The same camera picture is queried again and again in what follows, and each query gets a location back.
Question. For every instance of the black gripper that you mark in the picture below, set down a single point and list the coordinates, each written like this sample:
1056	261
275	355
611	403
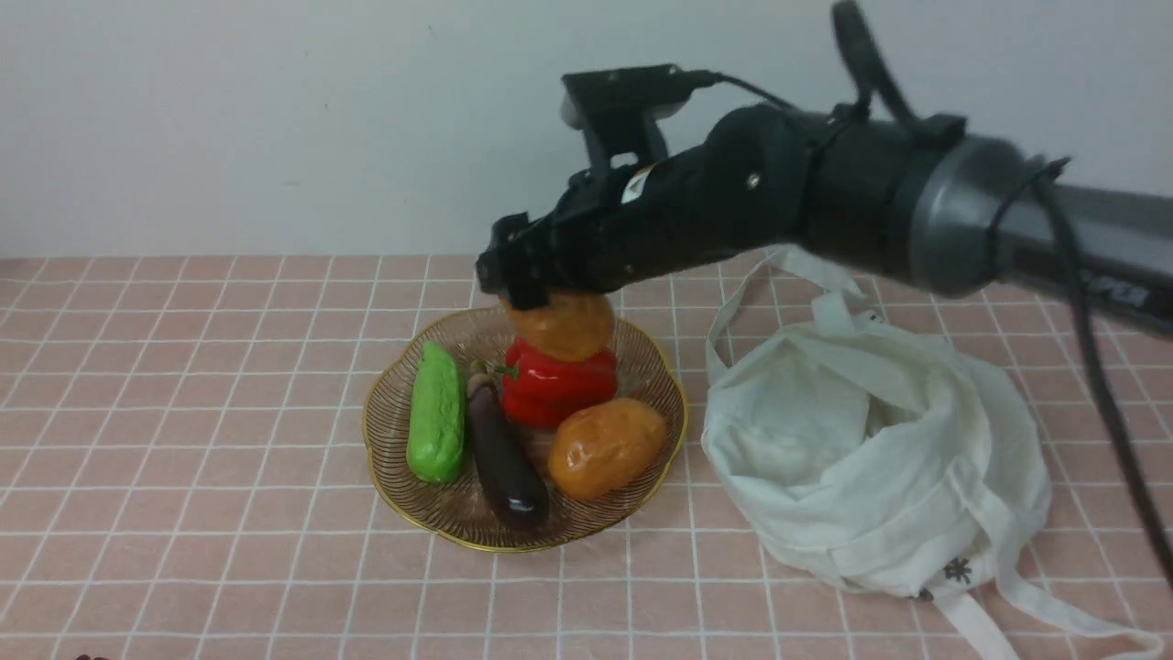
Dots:
742	189

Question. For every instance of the orange-brown potato from bag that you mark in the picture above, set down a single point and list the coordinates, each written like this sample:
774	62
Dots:
573	327

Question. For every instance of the white cloth bag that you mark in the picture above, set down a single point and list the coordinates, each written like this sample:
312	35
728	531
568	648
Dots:
882	461

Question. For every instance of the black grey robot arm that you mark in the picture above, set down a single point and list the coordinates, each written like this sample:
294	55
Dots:
862	194

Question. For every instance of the red bell pepper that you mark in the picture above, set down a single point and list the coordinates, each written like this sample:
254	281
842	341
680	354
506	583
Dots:
540	392

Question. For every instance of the green cucumber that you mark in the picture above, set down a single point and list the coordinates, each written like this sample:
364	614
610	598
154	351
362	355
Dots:
435	450

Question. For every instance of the brown potato in basket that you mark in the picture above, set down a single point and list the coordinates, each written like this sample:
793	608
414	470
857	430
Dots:
603	448

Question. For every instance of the dark purple eggplant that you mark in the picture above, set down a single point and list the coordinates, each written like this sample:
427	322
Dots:
515	492

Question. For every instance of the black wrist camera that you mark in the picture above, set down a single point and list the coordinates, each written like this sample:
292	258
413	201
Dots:
617	111

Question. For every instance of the gold wire basket plate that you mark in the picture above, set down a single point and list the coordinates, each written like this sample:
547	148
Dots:
460	512

